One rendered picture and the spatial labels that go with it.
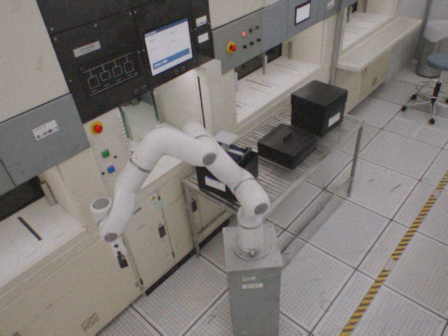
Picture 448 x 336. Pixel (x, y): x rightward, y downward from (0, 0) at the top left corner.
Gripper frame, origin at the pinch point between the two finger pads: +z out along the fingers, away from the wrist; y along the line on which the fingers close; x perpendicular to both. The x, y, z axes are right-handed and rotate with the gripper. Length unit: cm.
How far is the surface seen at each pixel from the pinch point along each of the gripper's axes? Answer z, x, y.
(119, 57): -61, -26, 60
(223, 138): -7, -69, 51
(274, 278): 36, -65, -16
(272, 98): 14, -135, 113
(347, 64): 17, -224, 139
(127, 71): -54, -28, 61
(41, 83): -63, 8, 45
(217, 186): 18, -59, 42
